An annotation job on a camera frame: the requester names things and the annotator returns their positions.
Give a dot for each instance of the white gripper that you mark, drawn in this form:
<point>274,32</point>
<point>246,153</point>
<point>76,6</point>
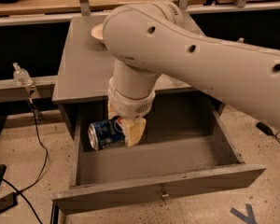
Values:
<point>127,105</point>

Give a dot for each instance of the blue pepsi can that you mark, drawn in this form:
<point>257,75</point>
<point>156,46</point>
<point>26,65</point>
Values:
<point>105,133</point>

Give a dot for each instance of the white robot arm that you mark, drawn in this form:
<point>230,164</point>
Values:
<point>150,39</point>

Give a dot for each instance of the open grey top drawer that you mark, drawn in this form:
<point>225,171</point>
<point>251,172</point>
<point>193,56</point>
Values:
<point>176,157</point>

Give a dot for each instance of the metal drawer knob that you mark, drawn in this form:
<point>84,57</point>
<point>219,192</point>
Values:
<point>164,194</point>

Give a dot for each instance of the grey cabinet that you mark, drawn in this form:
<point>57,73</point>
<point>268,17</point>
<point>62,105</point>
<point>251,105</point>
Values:
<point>81,87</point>

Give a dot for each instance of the white bowl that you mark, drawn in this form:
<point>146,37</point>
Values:
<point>97,32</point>

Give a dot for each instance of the clear plastic bottle left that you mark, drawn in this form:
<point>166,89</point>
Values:
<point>22,76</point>

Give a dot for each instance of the clear plastic bottle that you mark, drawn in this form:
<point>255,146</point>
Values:
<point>22,76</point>
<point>241,40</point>

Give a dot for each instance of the black power adapter left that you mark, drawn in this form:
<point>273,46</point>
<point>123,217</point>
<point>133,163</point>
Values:
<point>8,202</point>

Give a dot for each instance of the black power adapter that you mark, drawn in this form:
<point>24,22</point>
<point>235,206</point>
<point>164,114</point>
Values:
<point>8,202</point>
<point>263,127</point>

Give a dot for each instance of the clear plastic bottle right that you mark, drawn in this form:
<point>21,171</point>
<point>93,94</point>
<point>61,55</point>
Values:
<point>241,40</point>

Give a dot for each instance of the black power adapter right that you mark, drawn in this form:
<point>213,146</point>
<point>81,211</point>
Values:
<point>263,127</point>

